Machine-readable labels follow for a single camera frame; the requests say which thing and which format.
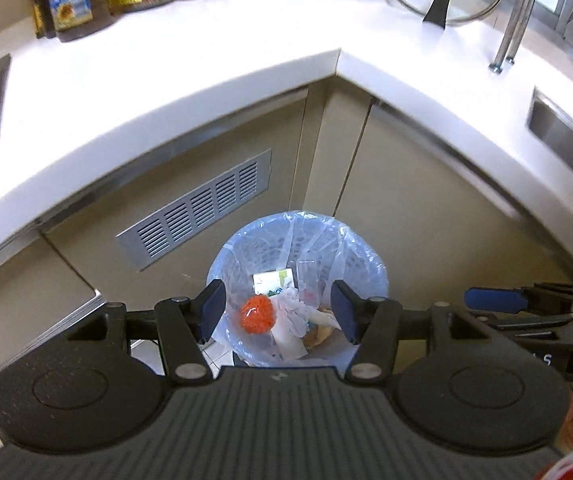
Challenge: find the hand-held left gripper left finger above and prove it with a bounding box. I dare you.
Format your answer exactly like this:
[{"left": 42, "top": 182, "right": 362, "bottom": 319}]
[{"left": 64, "top": 280, "right": 227, "bottom": 386}]

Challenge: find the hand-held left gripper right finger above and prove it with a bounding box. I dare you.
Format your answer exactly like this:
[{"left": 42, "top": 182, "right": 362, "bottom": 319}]
[{"left": 331, "top": 280, "right": 510, "bottom": 386}]

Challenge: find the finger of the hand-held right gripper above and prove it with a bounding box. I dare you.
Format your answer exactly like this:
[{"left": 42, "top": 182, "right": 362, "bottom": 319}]
[
  {"left": 465, "top": 282, "right": 573, "bottom": 312},
  {"left": 469, "top": 310, "right": 558, "bottom": 333}
]

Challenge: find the orange mesh scrubber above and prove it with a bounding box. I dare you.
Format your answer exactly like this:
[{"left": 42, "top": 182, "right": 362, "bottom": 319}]
[{"left": 239, "top": 295, "right": 276, "bottom": 335}]

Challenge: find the white tissue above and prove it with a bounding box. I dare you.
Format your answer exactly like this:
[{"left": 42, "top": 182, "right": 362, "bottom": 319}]
[{"left": 266, "top": 287, "right": 317, "bottom": 361}]

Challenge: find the blue lined wastebasket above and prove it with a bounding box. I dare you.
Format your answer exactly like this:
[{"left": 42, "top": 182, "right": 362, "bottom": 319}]
[{"left": 206, "top": 210, "right": 390, "bottom": 366}]

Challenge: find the white green medicine box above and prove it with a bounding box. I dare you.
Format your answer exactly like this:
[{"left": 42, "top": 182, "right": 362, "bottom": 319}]
[{"left": 252, "top": 269, "right": 297, "bottom": 295}]

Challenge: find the grey cabinet vent grille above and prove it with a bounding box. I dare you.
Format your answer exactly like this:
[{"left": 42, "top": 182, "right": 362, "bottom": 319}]
[{"left": 115, "top": 148, "right": 273, "bottom": 272}]

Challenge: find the beige kitchen cabinet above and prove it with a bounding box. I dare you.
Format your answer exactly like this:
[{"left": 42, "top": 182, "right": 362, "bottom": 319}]
[{"left": 0, "top": 77, "right": 573, "bottom": 411}]

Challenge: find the stainless steel sink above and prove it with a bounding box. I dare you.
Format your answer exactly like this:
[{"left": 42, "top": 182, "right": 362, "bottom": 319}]
[{"left": 525, "top": 87, "right": 573, "bottom": 186}]

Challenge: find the blue-label cooking oil bottle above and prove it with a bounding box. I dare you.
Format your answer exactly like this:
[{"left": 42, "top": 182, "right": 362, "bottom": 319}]
[{"left": 46, "top": 0, "right": 114, "bottom": 43}]

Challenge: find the small dark sauce bottle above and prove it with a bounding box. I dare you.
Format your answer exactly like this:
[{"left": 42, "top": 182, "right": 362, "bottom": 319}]
[{"left": 29, "top": 0, "right": 47, "bottom": 40}]

